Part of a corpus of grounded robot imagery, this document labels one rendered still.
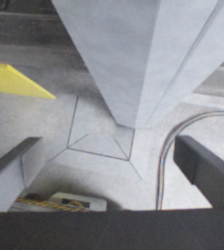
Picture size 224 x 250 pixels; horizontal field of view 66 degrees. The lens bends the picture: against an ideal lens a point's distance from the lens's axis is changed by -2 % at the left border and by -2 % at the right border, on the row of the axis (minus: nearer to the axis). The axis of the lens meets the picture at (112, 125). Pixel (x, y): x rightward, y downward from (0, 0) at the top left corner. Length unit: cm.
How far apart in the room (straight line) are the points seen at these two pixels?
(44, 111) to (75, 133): 24
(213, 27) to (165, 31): 4
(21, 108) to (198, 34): 106
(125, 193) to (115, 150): 22
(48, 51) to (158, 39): 51
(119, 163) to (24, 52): 64
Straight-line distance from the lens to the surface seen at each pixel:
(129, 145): 91
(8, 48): 75
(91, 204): 86
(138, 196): 96
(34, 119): 110
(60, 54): 64
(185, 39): 20
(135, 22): 18
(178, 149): 16
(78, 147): 96
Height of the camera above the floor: 93
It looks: 80 degrees down
